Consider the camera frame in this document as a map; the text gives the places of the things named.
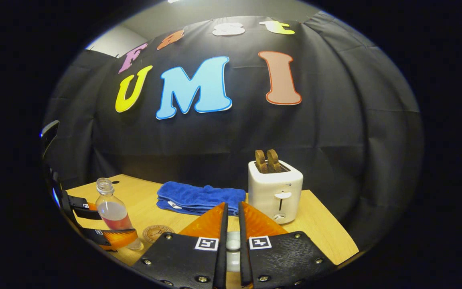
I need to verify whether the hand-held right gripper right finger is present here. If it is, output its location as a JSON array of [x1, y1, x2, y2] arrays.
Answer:
[[238, 201, 338, 289]]

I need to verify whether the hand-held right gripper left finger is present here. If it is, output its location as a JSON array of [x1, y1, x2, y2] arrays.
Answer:
[[132, 202, 229, 289]]

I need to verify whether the clear plastic water bottle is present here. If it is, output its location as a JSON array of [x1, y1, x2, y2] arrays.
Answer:
[[95, 178, 143, 250]]

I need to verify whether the round brown coaster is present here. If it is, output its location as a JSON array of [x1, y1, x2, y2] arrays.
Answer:
[[142, 225, 175, 244]]

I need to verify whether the folded blue towel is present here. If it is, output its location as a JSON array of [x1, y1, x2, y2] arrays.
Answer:
[[157, 181, 247, 216]]

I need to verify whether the white toaster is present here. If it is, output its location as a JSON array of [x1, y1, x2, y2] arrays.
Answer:
[[248, 160, 304, 224]]

